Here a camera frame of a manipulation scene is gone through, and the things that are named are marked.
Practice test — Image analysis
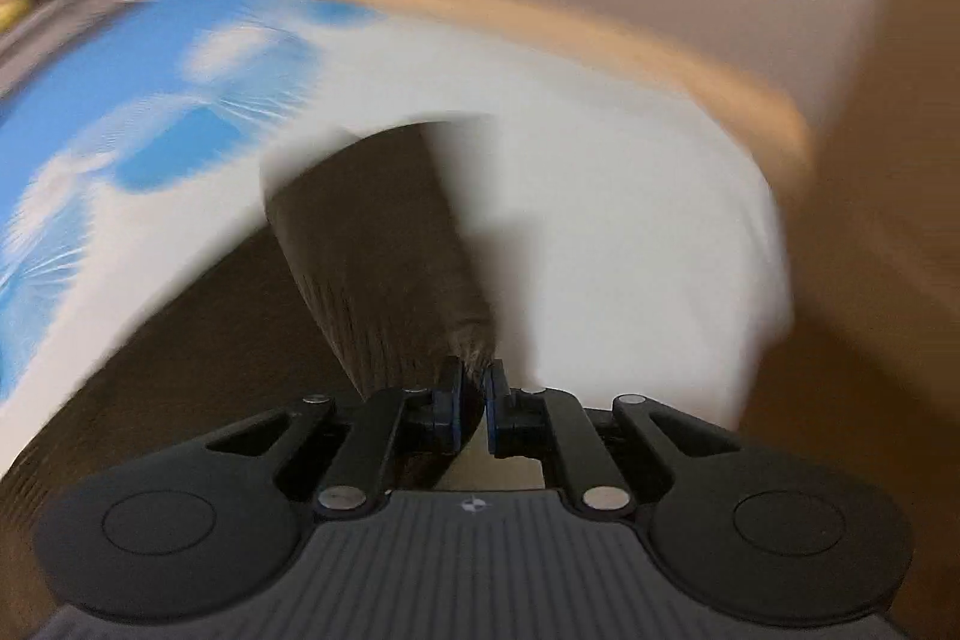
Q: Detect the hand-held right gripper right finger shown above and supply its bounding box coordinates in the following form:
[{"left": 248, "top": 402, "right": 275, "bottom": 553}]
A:
[{"left": 484, "top": 362, "right": 745, "bottom": 515}]

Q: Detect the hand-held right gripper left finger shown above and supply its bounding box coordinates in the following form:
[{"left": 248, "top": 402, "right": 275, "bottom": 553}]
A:
[{"left": 206, "top": 359, "right": 470, "bottom": 519}]

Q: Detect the dark brown knit sweater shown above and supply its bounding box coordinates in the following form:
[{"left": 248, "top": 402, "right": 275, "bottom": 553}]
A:
[{"left": 0, "top": 115, "right": 502, "bottom": 540}]

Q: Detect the blue and white printed bedsheet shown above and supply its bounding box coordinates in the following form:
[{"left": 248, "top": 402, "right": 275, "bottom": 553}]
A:
[{"left": 0, "top": 0, "right": 796, "bottom": 461}]

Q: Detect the wooden bed frame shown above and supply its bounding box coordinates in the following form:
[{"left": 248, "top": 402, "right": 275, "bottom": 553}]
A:
[{"left": 135, "top": 0, "right": 817, "bottom": 165}]

